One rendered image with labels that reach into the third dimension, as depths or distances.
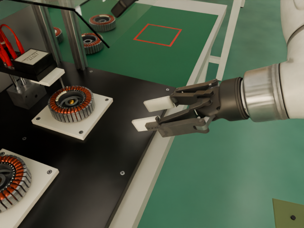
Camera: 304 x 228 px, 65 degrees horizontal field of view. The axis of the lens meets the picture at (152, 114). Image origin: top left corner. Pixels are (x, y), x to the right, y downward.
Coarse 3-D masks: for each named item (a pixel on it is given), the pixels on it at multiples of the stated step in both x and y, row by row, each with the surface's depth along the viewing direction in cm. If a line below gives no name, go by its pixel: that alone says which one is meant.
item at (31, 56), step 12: (0, 60) 58; (12, 60) 54; (24, 60) 54; (36, 60) 54; (48, 60) 56; (12, 72) 56; (24, 72) 54; (36, 72) 53; (48, 72) 57; (60, 72) 57; (48, 84) 55
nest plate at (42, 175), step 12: (36, 168) 50; (48, 168) 50; (36, 180) 48; (48, 180) 48; (36, 192) 46; (12, 204) 44; (24, 204) 44; (0, 216) 43; (12, 216) 43; (24, 216) 43
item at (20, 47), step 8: (0, 32) 53; (0, 40) 57; (8, 40) 56; (16, 40) 56; (0, 48) 52; (8, 48) 54; (0, 56) 56; (8, 56) 54; (16, 56) 56; (8, 64) 55
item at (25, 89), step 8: (24, 80) 64; (8, 88) 62; (24, 88) 62; (32, 88) 63; (40, 88) 66; (16, 96) 62; (24, 96) 62; (32, 96) 64; (40, 96) 67; (16, 104) 65; (24, 104) 63; (32, 104) 65
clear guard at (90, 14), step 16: (16, 0) 41; (32, 0) 40; (48, 0) 40; (64, 0) 40; (80, 0) 40; (96, 0) 42; (112, 0) 45; (144, 0) 52; (80, 16) 38; (96, 16) 41; (112, 16) 43; (128, 16) 47; (96, 32) 40; (112, 32) 42
